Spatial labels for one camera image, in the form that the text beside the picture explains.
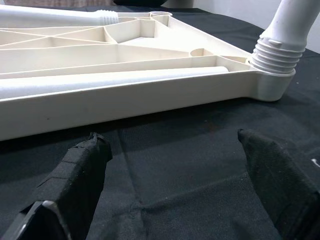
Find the white plastic table leg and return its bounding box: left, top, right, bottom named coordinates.
left=251, top=0, right=318, bottom=76
left=0, top=65, right=229, bottom=100
left=0, top=4, right=120, bottom=27

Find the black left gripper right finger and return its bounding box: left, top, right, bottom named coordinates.
left=236, top=128, right=320, bottom=240

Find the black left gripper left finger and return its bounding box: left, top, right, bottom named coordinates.
left=14, top=131, right=113, bottom=240

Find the black table cloth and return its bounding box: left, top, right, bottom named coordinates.
left=0, top=4, right=320, bottom=240

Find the cream plastic children table top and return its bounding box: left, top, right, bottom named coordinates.
left=0, top=11, right=297, bottom=142

